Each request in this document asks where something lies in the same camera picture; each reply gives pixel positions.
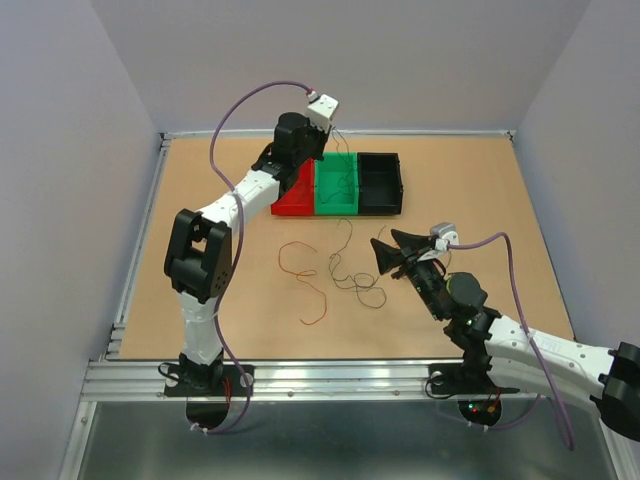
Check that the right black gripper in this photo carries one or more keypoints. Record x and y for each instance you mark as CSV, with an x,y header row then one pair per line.
x,y
412,248

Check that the green plastic bin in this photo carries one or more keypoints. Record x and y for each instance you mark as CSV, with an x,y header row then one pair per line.
x,y
337,185

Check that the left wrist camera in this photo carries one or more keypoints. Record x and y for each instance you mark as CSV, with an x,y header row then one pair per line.
x,y
321,110

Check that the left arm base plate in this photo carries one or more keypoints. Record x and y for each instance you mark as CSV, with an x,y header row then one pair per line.
x,y
240,378

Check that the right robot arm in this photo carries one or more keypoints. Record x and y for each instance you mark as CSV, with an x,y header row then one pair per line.
x,y
507,353

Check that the red plastic bin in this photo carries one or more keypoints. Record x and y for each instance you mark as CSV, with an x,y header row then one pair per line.
x,y
300,199

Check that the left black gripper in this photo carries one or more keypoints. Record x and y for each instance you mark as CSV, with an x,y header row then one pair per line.
x,y
321,136

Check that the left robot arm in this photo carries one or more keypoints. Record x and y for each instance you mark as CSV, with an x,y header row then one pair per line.
x,y
199,256

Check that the black plastic bin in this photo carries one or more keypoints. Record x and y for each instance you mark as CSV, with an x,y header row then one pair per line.
x,y
380,184

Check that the aluminium front rail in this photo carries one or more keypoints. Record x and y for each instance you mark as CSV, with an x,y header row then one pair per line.
x,y
320,377

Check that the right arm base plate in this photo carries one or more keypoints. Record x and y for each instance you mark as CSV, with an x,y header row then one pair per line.
x,y
450,379

